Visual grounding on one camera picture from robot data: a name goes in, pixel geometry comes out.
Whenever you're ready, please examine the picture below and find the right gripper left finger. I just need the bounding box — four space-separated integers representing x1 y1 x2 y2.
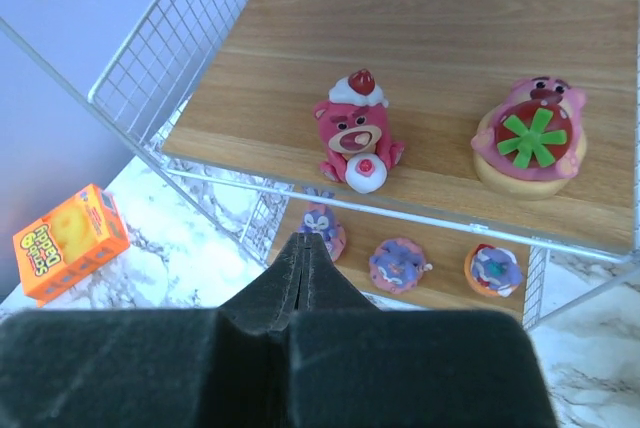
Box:
1 235 305 427

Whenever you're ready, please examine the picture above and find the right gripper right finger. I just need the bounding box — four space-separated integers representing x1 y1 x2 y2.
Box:
287 235 559 428

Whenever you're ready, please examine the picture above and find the pink strawberry cake toy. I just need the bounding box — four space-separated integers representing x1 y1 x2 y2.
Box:
471 76 587 200

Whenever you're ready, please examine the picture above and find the orange sponge box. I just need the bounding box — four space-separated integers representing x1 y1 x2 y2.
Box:
13 184 130 307

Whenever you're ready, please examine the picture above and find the white wire wooden shelf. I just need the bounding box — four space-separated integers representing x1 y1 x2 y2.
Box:
0 0 640 334

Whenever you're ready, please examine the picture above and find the purple bunny orange cup toy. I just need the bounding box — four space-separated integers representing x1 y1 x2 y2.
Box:
464 244 524 298

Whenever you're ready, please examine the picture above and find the pink bear toy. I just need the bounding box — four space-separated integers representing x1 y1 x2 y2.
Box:
313 69 405 194

